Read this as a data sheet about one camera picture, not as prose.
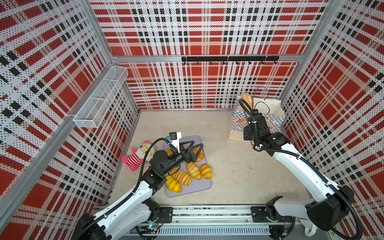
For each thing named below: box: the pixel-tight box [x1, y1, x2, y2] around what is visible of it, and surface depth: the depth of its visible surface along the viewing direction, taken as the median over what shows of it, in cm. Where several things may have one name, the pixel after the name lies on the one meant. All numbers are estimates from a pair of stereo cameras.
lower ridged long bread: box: [169, 167, 192, 186], surface depth 84 cm
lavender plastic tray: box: [163, 135, 212, 198], surface depth 75 cm
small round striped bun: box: [200, 163, 213, 180], surface depth 86 cm
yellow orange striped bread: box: [165, 175, 182, 193], surface depth 82 cm
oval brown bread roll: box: [241, 93, 254, 111], surface depth 86 cm
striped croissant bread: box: [186, 161, 202, 181], surface depth 86 cm
